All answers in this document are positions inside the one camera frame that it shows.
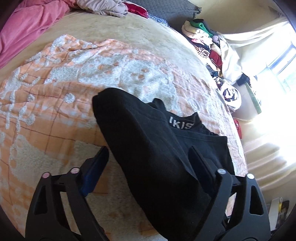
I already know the orange and white blanket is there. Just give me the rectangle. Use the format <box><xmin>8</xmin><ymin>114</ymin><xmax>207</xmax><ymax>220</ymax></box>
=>
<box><xmin>0</xmin><ymin>34</ymin><xmax>248</xmax><ymax>241</ymax></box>

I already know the pink duvet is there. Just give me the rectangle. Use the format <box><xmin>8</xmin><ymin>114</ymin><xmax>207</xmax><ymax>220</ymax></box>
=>
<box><xmin>0</xmin><ymin>0</ymin><xmax>79</xmax><ymax>70</ymax></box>

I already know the white curtain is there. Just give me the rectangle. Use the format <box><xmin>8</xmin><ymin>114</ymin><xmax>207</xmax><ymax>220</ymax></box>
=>
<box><xmin>217</xmin><ymin>22</ymin><xmax>296</xmax><ymax>79</ymax></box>

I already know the small black object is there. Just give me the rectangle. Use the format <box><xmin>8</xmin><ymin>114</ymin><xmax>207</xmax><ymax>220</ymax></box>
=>
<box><xmin>238</xmin><ymin>73</ymin><xmax>251</xmax><ymax>85</ymax></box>

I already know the red object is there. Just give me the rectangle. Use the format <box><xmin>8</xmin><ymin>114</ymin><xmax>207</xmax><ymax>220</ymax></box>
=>
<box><xmin>233</xmin><ymin>118</ymin><xmax>242</xmax><ymax>139</ymax></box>

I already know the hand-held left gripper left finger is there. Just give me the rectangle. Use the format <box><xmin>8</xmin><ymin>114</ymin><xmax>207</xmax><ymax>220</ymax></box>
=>
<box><xmin>25</xmin><ymin>146</ymin><xmax>110</xmax><ymax>241</ymax></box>

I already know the blue patterned pillow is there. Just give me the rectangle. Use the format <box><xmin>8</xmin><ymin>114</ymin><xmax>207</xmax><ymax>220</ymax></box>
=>
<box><xmin>148</xmin><ymin>13</ymin><xmax>169</xmax><ymax>26</ymax></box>

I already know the black sweater with orange cuffs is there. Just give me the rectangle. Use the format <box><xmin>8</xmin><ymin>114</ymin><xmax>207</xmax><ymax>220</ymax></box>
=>
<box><xmin>92</xmin><ymin>88</ymin><xmax>235</xmax><ymax>241</ymax></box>

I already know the red cloth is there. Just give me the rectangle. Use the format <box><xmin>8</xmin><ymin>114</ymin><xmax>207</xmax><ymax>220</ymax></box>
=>
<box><xmin>127</xmin><ymin>5</ymin><xmax>148</xmax><ymax>18</ymax></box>

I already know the lilac garment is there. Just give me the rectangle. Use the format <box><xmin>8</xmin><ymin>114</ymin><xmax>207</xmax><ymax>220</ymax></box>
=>
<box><xmin>76</xmin><ymin>0</ymin><xmax>129</xmax><ymax>18</ymax></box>

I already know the beige bed sheet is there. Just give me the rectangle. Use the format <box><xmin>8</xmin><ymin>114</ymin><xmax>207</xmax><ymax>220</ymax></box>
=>
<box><xmin>0</xmin><ymin>10</ymin><xmax>218</xmax><ymax>93</ymax></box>

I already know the pile of mixed clothes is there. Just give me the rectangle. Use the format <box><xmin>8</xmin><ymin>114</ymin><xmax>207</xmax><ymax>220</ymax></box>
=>
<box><xmin>181</xmin><ymin>20</ymin><xmax>242</xmax><ymax>112</ymax></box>

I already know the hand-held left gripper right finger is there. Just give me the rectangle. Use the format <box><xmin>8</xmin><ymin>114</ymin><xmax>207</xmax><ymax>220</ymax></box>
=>
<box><xmin>188</xmin><ymin>146</ymin><xmax>271</xmax><ymax>241</ymax></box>

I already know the bright window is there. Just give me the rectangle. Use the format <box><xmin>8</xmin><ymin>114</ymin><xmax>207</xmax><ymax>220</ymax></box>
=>
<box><xmin>266</xmin><ymin>44</ymin><xmax>296</xmax><ymax>93</ymax></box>

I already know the dark printed book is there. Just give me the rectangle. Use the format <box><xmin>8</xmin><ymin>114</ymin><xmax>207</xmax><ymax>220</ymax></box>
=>
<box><xmin>270</xmin><ymin>197</ymin><xmax>290</xmax><ymax>230</ymax></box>

